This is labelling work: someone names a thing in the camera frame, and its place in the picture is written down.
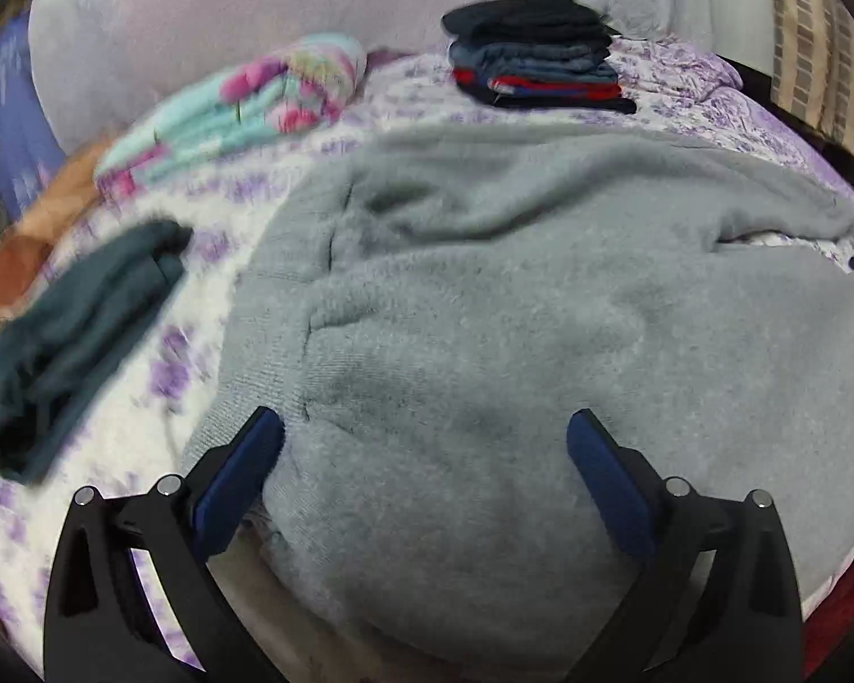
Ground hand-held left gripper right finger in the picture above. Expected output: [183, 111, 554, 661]
[562, 409, 807, 683]

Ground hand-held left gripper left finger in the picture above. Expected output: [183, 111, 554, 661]
[43, 407, 286, 683]

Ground grey fleece sweater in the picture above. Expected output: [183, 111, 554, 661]
[181, 121, 854, 663]

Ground black folded pants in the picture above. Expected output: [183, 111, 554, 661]
[442, 0, 617, 42]

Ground dark teal garment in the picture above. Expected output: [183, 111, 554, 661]
[0, 220, 195, 488]

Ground purple floral bed sheet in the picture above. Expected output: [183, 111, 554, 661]
[0, 35, 854, 683]

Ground red cloth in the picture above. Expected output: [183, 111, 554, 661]
[800, 569, 854, 677]

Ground dark navy folded garment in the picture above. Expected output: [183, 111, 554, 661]
[470, 89, 639, 116]

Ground orange cloth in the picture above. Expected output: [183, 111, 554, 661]
[0, 138, 125, 343]

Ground red and blue folded garment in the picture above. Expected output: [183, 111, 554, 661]
[453, 68, 625, 102]

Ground pink and teal floral blanket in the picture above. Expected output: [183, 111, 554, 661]
[96, 33, 367, 196]

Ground blue folded jeans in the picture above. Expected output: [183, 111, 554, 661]
[448, 38, 619, 81]

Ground blue printed bag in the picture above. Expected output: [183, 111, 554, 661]
[0, 10, 65, 221]

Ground white lace covered bedding bundle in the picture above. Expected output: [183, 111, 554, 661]
[28, 0, 777, 150]

